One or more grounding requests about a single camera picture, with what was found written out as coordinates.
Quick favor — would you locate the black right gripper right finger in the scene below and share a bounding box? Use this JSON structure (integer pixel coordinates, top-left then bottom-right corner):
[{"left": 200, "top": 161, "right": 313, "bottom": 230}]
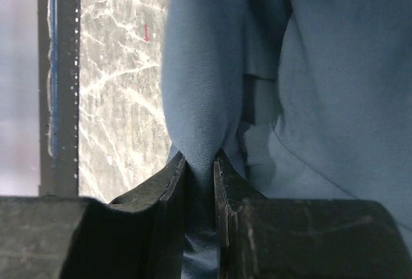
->
[{"left": 213, "top": 151, "right": 411, "bottom": 278}]

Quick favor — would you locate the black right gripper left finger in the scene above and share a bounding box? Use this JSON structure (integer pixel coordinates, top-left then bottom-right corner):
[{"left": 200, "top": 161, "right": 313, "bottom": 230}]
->
[{"left": 1, "top": 154, "right": 186, "bottom": 278}]

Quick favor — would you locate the blue-grey t-shirt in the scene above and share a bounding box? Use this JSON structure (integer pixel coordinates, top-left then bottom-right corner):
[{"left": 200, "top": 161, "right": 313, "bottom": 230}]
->
[{"left": 162, "top": 0, "right": 411, "bottom": 278}]

